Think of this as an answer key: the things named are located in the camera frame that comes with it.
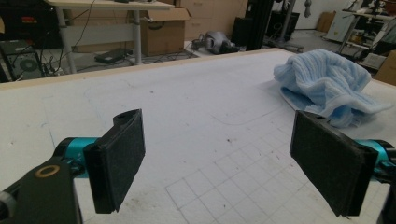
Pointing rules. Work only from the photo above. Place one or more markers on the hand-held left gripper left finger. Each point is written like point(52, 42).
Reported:
point(115, 161)

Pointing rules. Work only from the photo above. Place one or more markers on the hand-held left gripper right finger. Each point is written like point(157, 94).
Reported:
point(327, 161)

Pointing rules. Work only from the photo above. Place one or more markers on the blue striped towel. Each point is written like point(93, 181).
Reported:
point(327, 77)

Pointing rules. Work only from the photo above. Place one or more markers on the flat black device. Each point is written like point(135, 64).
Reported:
point(112, 56)

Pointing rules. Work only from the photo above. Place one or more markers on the brown cardboard box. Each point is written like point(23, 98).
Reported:
point(387, 70)

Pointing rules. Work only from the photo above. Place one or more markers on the wooden table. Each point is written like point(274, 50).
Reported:
point(186, 61)

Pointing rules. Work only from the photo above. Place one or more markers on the open cardboard box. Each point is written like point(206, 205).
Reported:
point(162, 40)

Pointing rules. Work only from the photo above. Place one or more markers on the black computer tower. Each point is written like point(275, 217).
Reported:
point(26, 65)

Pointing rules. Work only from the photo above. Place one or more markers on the flat cardboard piece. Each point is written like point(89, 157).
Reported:
point(325, 20)

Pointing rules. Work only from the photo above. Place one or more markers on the grey metal stand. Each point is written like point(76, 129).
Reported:
point(286, 25)

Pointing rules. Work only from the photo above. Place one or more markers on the cluttered workbench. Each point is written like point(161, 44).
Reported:
point(370, 18)

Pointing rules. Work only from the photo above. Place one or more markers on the large black box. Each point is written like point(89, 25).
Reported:
point(28, 31)

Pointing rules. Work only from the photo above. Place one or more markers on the light desk with white legs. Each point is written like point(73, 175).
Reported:
point(102, 4)

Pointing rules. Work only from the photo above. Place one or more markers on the grey helmet-like device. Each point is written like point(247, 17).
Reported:
point(218, 39)

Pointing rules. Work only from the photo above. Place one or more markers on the black frame upright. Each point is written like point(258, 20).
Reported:
point(258, 25)

